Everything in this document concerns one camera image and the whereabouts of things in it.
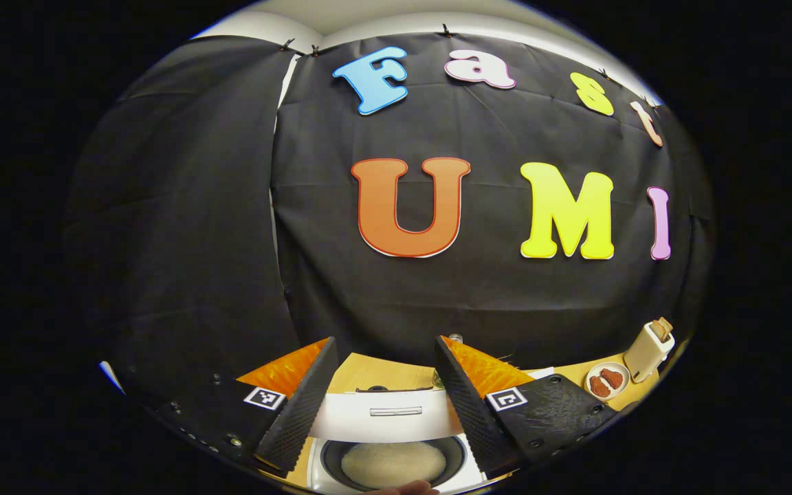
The white rice cooker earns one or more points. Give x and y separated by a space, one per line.
382 426

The white toaster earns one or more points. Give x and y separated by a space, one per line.
643 361

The toast slice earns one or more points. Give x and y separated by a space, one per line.
665 324
657 331

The white plate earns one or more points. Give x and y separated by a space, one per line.
623 395

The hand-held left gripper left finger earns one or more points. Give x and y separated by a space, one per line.
300 412

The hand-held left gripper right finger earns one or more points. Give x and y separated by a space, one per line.
471 412

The black backdrop cloth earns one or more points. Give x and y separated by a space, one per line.
231 240

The white rice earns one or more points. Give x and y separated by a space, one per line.
392 464

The brown meat piece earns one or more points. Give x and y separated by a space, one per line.
612 378
599 386

